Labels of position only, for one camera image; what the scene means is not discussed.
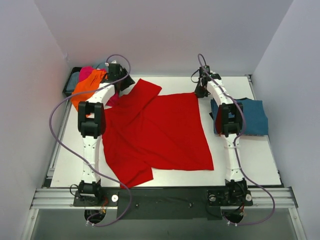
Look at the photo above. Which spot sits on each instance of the folded blue t-shirt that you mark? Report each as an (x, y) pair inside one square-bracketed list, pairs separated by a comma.
[(255, 118)]

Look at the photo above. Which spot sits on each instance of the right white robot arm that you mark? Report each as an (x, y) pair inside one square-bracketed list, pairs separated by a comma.
[(228, 121)]

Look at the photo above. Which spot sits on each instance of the folded black t-shirt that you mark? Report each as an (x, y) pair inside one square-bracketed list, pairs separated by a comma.
[(214, 106)]

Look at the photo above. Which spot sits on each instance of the grey-blue t-shirt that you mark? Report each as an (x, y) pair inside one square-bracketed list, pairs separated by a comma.
[(98, 65)]

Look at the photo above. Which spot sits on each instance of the red t-shirt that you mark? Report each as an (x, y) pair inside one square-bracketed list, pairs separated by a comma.
[(146, 130)]

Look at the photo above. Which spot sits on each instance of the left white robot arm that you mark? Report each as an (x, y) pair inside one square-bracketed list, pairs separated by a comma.
[(91, 124)]

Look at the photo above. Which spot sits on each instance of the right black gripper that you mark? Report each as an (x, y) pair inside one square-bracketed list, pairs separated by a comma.
[(200, 90)]

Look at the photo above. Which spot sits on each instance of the black plastic bin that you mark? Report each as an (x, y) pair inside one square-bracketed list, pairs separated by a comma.
[(72, 81)]

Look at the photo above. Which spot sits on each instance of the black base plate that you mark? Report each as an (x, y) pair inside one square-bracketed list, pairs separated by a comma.
[(166, 203)]

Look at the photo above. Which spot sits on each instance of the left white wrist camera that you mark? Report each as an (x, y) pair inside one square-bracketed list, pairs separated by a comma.
[(107, 64)]

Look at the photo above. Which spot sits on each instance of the pink t-shirt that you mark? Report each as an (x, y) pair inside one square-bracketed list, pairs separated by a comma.
[(113, 100)]

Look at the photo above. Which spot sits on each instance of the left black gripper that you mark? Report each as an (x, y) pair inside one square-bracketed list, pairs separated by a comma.
[(127, 80)]

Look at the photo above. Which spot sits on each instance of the aluminium frame rail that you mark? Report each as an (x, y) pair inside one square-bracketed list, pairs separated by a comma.
[(61, 198)]

